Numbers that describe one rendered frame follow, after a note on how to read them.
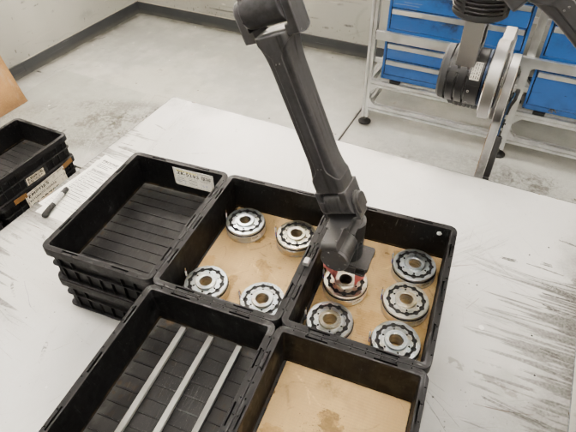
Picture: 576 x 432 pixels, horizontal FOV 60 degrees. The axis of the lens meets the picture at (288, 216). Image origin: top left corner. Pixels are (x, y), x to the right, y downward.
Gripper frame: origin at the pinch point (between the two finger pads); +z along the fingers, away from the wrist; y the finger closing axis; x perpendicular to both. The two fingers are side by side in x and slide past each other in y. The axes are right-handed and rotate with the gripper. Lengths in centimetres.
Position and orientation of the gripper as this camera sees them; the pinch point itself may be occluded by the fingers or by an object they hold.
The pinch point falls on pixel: (345, 277)
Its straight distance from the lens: 116.1
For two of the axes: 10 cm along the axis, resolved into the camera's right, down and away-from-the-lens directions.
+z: 0.2, 6.9, 7.2
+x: 4.0, -6.7, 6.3
